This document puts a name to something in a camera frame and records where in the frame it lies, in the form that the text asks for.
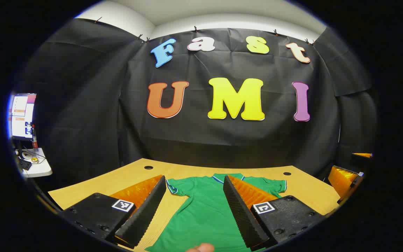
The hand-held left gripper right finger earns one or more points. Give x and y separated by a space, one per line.
241 213

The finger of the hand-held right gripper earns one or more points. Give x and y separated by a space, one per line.
341 180
362 155

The small yellow object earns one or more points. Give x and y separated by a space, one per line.
34 160

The computer monitor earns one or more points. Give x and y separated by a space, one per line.
22 115

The small black device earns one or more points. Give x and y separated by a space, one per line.
26 164

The green T-shirt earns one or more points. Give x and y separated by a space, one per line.
205 210

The black backdrop cloth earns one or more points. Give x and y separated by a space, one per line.
222 140

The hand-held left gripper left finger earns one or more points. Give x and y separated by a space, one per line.
149 210

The red bottle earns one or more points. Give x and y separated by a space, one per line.
34 138

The white side table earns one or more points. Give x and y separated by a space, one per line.
40 169

